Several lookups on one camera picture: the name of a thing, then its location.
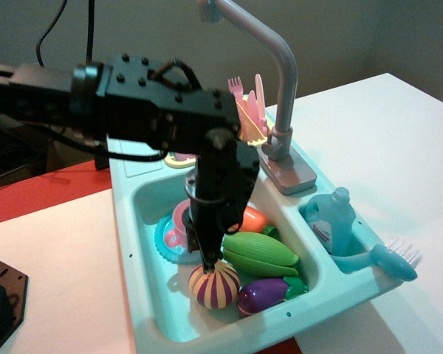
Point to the purple toy eggplant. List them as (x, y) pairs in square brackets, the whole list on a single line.
[(265, 293)]

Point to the pink toy plate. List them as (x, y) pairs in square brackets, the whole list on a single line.
[(246, 115)]

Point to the teal toy sink unit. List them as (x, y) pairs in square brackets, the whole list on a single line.
[(164, 317)]

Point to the striped toy onion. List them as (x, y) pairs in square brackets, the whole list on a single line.
[(214, 290)]

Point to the blue toy plate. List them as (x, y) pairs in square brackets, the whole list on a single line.
[(169, 248)]

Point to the blue toy dish brush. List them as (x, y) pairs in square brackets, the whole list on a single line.
[(395, 258)]

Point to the small purple toy cup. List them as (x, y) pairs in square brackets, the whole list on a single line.
[(183, 157)]

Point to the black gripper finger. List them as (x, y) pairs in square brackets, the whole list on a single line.
[(208, 242)]

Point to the green toy corn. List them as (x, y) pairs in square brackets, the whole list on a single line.
[(259, 255)]

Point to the pink toy knife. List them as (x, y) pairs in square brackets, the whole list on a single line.
[(259, 92)]

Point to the pink toy cup with handle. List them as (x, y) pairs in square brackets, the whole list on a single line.
[(177, 235)]

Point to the red mat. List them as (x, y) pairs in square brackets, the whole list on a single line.
[(51, 189)]

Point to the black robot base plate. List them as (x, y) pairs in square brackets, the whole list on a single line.
[(13, 296)]

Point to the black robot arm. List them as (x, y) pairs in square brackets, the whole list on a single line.
[(160, 104)]

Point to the grey toy faucet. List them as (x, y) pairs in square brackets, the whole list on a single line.
[(281, 162)]

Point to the blue toy detergent bottle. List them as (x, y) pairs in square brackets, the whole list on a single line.
[(330, 217)]

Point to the pink toy fork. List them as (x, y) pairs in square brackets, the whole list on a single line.
[(236, 87)]

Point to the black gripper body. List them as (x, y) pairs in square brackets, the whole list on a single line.
[(217, 202)]

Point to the orange toy carrot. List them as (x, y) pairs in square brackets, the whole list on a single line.
[(256, 221)]

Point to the yellow dish rack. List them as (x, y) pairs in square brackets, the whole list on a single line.
[(257, 138)]

